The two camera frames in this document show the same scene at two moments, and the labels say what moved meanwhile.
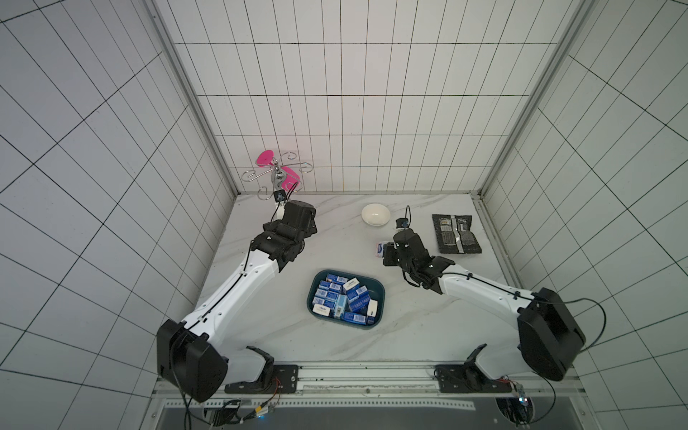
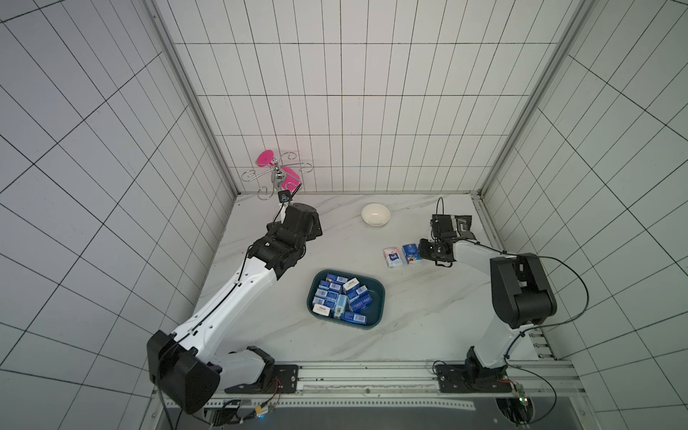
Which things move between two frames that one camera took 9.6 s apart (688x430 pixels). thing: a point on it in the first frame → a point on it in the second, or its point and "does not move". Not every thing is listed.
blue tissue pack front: [355, 318] does not move
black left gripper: [312, 229] does not move
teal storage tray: [347, 298] does not move
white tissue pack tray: [372, 307] → [351, 283]
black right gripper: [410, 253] → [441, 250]
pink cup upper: [265, 158] does not move
